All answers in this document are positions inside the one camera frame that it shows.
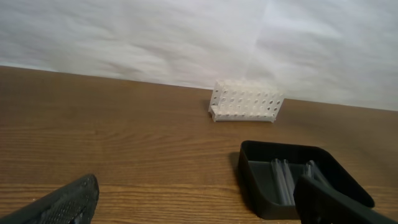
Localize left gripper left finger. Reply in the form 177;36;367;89
0;173;100;224

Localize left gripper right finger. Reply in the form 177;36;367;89
293;174;398;224

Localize black tray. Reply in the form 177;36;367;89
237;139;376;220

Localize white test tube rack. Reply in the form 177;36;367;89
208;78;285;123

